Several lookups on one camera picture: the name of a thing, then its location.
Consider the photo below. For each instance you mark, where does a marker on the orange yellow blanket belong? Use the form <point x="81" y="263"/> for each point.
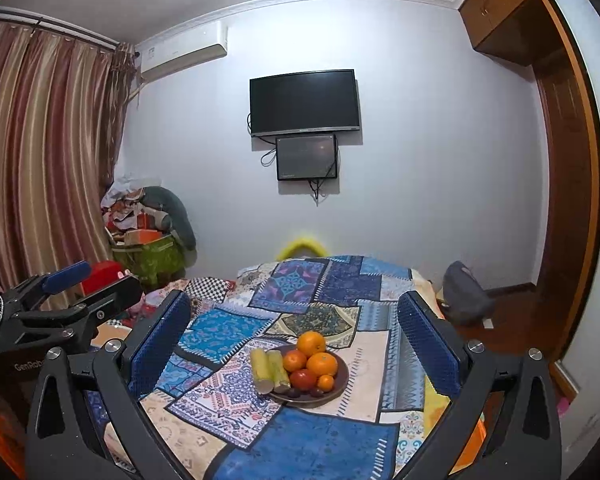
<point x="472" y="440"/>

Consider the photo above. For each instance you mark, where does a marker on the pile of clutter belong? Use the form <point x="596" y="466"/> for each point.
<point x="125" y="205"/>

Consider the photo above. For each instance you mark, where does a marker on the brown wooden wardrobe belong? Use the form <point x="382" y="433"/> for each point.
<point x="565" y="185"/>

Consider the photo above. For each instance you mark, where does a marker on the green bag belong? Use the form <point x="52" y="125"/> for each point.
<point x="150" y="260"/>

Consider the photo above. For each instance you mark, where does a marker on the large plain orange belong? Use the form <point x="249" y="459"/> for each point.
<point x="311" y="343"/>

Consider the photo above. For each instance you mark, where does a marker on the orange with white sticker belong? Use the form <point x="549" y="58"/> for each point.
<point x="322" y="364"/>

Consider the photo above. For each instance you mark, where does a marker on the yellow round item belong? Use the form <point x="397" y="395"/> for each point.
<point x="302" y="247"/>

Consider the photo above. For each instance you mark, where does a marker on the red plastic item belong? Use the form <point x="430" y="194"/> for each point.
<point x="102" y="272"/>

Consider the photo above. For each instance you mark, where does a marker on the white air conditioner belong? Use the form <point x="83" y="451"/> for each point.
<point x="185" y="52"/>

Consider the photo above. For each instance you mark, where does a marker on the reddish mandarin orange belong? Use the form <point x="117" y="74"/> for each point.
<point x="294" y="360"/>

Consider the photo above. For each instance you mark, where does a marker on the small brown fruit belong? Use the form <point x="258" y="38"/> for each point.
<point x="316" y="393"/>
<point x="293" y="393"/>

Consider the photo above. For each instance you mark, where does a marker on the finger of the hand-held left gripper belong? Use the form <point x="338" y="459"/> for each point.
<point x="65" y="276"/>
<point x="112" y="295"/>

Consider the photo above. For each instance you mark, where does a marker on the patchwork printed blanket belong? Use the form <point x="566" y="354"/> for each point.
<point x="310" y="440"/>

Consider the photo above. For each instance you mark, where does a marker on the curtain rod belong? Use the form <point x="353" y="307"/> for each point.
<point x="55" y="25"/>

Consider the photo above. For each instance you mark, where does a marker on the yellow sugar cane piece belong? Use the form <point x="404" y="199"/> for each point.
<point x="279" y="372"/>
<point x="261" y="370"/>

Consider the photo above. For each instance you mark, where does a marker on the red tomato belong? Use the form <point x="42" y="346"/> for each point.
<point x="304" y="379"/>

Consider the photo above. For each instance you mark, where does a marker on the small orange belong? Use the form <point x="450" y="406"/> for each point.
<point x="325" y="383"/>

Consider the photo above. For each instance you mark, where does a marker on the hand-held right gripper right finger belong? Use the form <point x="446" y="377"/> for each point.
<point x="427" y="345"/>

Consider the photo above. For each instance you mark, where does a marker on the grey backpack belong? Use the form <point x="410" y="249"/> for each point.
<point x="462" y="292"/>

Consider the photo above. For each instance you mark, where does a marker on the small black wall monitor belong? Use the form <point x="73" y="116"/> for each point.
<point x="306" y="157"/>

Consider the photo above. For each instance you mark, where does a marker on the dark round plate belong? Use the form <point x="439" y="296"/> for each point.
<point x="341" y="375"/>

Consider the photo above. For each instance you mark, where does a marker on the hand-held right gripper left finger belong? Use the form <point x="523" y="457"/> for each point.
<point x="160" y="345"/>

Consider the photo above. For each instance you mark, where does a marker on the striped brown curtain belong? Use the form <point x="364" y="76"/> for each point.
<point x="45" y="160"/>

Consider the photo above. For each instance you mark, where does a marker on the large black wall television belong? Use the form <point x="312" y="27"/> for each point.
<point x="305" y="102"/>

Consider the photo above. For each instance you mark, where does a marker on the orange box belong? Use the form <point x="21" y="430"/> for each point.
<point x="145" y="236"/>

